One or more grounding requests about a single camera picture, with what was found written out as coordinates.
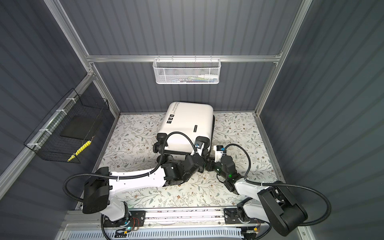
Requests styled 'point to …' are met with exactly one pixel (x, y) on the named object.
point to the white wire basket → (187, 70)
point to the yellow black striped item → (80, 149)
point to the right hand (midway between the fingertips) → (206, 158)
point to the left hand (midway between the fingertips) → (204, 156)
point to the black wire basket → (46, 140)
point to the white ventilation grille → (222, 233)
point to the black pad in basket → (78, 126)
